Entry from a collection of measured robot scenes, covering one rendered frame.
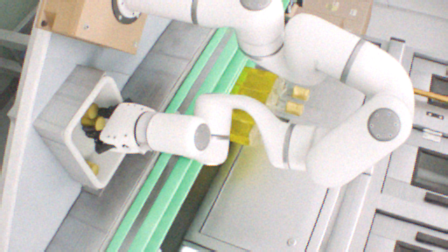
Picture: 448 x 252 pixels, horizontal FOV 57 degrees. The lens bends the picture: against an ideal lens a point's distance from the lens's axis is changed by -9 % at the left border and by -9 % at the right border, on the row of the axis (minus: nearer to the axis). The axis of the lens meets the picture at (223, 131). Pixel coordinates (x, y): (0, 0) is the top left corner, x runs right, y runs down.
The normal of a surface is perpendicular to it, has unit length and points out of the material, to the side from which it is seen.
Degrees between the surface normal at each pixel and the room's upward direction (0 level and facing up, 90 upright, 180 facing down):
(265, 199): 90
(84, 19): 5
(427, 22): 90
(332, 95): 91
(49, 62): 0
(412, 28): 90
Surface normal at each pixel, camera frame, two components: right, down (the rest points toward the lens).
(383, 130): -0.41, 0.23
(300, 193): -0.12, -0.57
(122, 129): -0.41, -0.54
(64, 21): -0.33, -0.01
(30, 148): 0.91, 0.27
